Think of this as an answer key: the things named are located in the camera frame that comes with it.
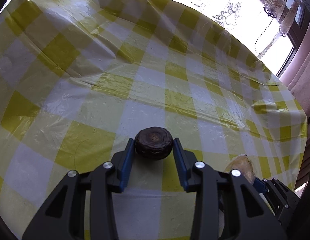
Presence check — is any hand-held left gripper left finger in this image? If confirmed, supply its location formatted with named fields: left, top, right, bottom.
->
left=22, top=138, right=135, bottom=240

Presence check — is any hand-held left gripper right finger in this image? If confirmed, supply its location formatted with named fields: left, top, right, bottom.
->
left=172, top=138, right=288, bottom=240

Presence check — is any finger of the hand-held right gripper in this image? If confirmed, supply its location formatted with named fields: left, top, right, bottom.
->
left=253, top=177, right=301, bottom=221

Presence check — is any small yellow fruit half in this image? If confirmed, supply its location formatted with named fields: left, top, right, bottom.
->
left=224, top=154, right=256, bottom=184

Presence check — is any dark brown round fruit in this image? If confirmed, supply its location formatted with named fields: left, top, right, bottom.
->
left=134, top=127, right=174, bottom=160

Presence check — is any brown patterned sofa backrest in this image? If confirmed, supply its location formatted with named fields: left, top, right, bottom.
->
left=294, top=152, right=310, bottom=197

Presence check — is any yellow checkered plastic tablecloth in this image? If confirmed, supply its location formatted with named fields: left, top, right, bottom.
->
left=0, top=0, right=309, bottom=240

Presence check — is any dark window frame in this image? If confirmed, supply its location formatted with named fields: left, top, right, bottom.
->
left=276, top=2, right=310, bottom=78

